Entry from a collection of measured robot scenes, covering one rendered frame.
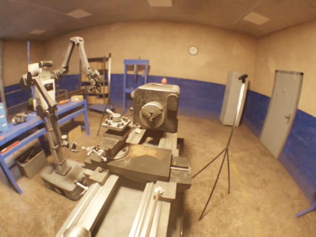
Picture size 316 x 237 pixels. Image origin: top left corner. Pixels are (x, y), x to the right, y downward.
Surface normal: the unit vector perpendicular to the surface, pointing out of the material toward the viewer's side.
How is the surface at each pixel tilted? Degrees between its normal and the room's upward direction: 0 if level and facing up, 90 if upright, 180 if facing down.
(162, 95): 90
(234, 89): 90
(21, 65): 90
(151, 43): 90
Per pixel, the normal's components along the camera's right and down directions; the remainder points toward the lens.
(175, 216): 0.07, -0.93
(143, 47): -0.16, 0.33
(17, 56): 0.98, 0.13
